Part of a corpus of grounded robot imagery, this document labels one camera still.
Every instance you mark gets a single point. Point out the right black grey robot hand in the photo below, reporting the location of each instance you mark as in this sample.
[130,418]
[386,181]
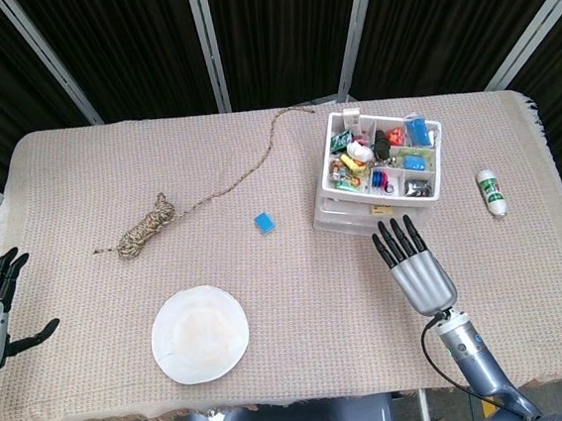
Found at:
[424,281]

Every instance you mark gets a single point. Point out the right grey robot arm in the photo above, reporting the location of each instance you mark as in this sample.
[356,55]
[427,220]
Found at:
[475,361]

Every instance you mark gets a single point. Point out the white drawer organizer with items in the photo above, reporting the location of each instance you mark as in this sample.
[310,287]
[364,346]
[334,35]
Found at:
[389,199]

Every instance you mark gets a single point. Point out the green patterned packet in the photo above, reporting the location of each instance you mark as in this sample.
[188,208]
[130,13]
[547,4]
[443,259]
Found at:
[413,162]

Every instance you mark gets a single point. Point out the yellow-green sponge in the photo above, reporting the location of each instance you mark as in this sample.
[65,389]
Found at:
[351,162]

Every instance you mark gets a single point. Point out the black metal clips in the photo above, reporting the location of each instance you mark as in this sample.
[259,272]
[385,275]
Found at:
[418,187]

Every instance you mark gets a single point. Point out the round silver badge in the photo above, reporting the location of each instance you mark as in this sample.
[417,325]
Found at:
[389,190]

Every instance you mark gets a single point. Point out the blue plastic discs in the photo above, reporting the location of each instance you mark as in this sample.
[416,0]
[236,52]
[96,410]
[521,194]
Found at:
[379,180]

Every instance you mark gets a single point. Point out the white green bottle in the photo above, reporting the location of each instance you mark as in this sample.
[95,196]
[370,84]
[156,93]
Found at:
[492,192]

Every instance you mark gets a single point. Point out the white table leg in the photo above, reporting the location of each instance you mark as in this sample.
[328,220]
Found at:
[423,406]

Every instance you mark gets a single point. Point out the silver key bunch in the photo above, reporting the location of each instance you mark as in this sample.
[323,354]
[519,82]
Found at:
[389,160]

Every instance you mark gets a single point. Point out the green orange small packets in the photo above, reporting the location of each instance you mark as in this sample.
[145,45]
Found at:
[344,179]

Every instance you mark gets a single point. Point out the beige woven tablecloth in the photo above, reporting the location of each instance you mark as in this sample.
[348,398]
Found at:
[291,319]

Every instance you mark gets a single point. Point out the black pouch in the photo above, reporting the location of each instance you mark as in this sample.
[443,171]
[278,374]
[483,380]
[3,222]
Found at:
[381,142]

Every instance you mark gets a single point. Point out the white wadded roll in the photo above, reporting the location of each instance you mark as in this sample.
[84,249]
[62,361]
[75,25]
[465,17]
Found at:
[360,150]

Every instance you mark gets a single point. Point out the orange red packet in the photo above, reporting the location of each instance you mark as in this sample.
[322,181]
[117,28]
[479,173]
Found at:
[395,136]

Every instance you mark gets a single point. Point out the blue sponge pack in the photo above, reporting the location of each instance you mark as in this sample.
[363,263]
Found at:
[417,130]

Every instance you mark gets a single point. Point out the green foil packet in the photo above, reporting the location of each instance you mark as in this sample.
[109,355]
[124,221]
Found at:
[340,141]

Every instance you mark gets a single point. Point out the blue topped white block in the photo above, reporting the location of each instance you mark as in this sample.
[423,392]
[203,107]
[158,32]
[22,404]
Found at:
[264,223]

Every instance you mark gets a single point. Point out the small white carton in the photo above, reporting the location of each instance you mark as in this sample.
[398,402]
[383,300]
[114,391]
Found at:
[351,116]

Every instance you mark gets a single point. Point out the white paper plate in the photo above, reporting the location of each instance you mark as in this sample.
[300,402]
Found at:
[201,335]

